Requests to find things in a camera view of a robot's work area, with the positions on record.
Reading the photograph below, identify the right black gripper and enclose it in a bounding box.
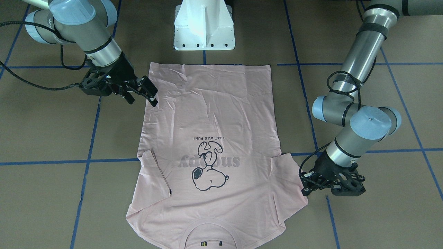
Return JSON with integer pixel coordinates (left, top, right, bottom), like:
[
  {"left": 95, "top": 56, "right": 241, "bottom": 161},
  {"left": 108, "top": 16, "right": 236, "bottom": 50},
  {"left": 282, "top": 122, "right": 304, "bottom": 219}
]
[{"left": 79, "top": 53, "right": 158, "bottom": 107}]

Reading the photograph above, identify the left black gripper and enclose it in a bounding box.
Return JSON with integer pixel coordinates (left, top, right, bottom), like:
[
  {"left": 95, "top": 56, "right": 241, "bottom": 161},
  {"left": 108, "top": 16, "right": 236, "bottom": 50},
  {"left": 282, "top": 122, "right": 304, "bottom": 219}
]
[{"left": 299, "top": 151, "right": 366, "bottom": 197}]

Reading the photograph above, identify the pink Snoopy t-shirt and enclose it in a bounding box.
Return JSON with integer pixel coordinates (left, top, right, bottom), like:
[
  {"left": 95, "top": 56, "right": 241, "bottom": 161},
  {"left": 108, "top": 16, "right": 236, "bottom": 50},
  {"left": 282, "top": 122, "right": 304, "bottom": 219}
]
[{"left": 126, "top": 63, "right": 308, "bottom": 249}]

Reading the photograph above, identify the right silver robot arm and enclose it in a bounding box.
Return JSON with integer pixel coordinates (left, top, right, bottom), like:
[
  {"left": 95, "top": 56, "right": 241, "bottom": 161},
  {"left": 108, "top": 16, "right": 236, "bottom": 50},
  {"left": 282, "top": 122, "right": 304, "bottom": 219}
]
[{"left": 25, "top": 0, "right": 157, "bottom": 106}]

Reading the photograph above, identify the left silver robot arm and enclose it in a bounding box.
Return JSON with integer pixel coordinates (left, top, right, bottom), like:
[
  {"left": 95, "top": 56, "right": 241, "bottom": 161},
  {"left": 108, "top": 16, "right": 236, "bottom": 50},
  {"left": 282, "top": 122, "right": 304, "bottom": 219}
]
[{"left": 299, "top": 0, "right": 443, "bottom": 196}]

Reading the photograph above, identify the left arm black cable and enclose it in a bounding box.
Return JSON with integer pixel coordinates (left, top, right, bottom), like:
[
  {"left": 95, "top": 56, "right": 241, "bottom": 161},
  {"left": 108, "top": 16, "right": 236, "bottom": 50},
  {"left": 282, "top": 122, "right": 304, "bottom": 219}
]
[{"left": 298, "top": 41, "right": 378, "bottom": 173}]

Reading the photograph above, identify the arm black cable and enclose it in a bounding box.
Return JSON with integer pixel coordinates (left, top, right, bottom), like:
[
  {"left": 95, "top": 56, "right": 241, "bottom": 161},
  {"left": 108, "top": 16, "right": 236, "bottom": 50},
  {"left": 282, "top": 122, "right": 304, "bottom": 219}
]
[
  {"left": 298, "top": 41, "right": 378, "bottom": 173},
  {"left": 0, "top": 21, "right": 91, "bottom": 91}
]

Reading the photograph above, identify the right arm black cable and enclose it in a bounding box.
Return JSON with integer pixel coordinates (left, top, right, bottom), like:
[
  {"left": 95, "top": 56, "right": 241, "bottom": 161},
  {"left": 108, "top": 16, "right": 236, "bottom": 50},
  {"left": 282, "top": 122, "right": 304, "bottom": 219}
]
[{"left": 0, "top": 21, "right": 91, "bottom": 91}]

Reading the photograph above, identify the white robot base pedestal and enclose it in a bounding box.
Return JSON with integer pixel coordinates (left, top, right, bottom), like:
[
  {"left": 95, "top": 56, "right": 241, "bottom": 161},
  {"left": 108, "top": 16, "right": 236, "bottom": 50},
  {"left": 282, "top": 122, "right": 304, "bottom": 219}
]
[{"left": 173, "top": 0, "right": 236, "bottom": 51}]

